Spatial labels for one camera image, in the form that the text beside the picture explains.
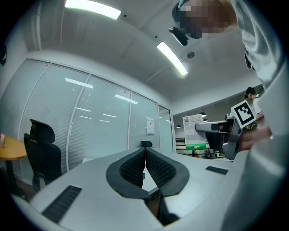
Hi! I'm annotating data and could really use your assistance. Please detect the person's head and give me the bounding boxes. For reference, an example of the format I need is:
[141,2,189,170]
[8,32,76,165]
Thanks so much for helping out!
[179,0,239,39]

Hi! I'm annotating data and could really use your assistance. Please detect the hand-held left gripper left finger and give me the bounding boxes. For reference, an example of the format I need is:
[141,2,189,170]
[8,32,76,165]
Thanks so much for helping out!
[105,148,149,200]

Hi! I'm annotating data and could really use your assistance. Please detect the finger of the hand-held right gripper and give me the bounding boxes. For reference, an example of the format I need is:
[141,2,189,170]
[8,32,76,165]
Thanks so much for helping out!
[206,132,224,152]
[195,121,229,134]

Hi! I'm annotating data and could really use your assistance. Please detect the round orange table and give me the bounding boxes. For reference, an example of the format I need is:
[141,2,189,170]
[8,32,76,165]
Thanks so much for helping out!
[0,134,28,197]

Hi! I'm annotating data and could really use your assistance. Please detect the black mesh office chair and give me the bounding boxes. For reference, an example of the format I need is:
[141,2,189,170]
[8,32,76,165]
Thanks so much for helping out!
[23,119,63,193]

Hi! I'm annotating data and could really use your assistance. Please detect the white green box of bandages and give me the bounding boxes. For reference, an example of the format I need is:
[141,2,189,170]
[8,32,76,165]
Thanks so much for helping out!
[182,114,208,151]

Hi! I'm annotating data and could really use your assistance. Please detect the long ceiling light panel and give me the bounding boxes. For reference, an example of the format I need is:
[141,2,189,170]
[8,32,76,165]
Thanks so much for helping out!
[156,41,189,76]
[65,0,123,21]

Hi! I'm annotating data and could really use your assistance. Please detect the black head-worn camera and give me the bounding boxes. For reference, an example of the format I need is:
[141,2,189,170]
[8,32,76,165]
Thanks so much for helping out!
[168,0,189,46]

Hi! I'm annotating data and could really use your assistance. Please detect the frosted glass partition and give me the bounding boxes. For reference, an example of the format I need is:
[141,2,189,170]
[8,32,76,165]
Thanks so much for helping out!
[0,58,175,181]

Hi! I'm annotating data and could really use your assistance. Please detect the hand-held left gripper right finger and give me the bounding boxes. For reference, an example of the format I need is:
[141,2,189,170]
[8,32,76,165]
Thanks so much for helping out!
[145,148,190,197]

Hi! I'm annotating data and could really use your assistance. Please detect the white paper notice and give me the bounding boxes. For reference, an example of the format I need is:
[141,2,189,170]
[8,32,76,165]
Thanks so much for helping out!
[145,116,156,136]

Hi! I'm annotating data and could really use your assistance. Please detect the person's right hand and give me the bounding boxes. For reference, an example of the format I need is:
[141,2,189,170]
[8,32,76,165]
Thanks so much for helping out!
[239,125,273,152]

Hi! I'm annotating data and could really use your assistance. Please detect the person's white shirt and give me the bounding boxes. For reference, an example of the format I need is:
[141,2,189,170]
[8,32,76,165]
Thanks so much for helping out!
[222,0,289,231]

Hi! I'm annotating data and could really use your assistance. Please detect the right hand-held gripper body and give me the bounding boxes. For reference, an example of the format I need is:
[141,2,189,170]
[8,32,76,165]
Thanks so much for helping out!
[222,101,258,161]

